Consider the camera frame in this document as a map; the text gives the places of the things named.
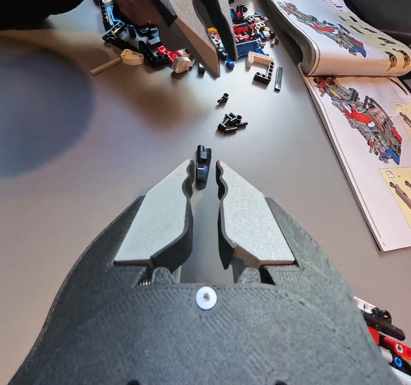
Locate partly built toy car model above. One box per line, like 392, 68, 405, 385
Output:
353, 296, 411, 376

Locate open building instruction booklet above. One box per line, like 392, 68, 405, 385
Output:
257, 0, 411, 252

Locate black angled beam piece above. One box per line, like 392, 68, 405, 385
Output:
253, 62, 275, 86

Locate tan flat beam piece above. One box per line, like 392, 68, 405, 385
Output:
91, 56, 122, 76

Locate small black Lego pin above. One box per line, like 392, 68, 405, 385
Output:
217, 112, 248, 134

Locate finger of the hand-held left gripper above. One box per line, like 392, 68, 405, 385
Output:
138, 0, 223, 78
185, 0, 239, 62

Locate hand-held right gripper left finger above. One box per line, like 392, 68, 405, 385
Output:
114, 159, 196, 273

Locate person's left hand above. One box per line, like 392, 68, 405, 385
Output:
75, 0, 161, 27

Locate pile of toy brick pieces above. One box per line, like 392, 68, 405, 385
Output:
91, 0, 280, 77

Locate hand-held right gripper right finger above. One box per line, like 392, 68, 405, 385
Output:
215, 160, 295, 278

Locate black curved panel piece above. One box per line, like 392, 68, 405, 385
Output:
195, 145, 212, 190

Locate grey desk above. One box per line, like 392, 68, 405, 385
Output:
0, 0, 411, 385

